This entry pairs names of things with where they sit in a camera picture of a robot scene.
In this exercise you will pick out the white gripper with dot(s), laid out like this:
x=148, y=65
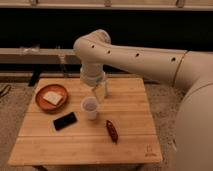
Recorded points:
x=92, y=74

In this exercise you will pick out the dark red pepper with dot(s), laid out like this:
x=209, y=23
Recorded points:
x=112, y=131

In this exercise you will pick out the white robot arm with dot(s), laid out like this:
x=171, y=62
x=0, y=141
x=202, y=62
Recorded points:
x=189, y=71

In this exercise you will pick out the white ceramic cup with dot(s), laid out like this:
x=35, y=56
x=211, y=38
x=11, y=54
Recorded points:
x=89, y=106

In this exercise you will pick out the slice of white bread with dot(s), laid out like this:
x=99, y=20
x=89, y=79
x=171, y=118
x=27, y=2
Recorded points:
x=52, y=97

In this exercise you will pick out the wooden slatted table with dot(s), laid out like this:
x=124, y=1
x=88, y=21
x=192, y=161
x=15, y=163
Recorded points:
x=88, y=142

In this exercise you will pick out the black smartphone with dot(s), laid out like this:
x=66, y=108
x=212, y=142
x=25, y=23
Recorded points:
x=64, y=121

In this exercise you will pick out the terracotta round plate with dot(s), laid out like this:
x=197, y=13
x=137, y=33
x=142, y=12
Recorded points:
x=46, y=106

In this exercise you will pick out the grey horizontal rail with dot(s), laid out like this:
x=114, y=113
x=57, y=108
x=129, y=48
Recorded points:
x=37, y=56

